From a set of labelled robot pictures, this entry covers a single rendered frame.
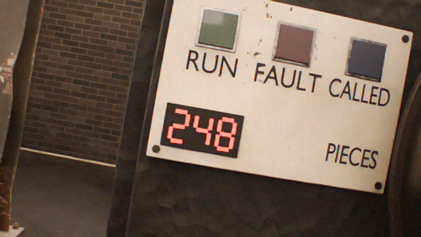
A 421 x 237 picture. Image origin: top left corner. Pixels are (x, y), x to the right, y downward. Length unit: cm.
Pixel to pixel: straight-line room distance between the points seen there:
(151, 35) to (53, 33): 609
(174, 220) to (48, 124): 617
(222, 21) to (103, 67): 605
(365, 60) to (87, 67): 612
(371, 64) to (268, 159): 15
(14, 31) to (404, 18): 267
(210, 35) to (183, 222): 20
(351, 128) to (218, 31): 17
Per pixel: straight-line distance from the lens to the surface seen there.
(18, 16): 312
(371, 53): 58
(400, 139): 53
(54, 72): 670
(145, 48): 66
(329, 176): 58
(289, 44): 56
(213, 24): 55
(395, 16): 62
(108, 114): 659
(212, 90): 55
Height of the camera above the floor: 114
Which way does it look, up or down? 3 degrees down
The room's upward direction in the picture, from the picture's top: 10 degrees clockwise
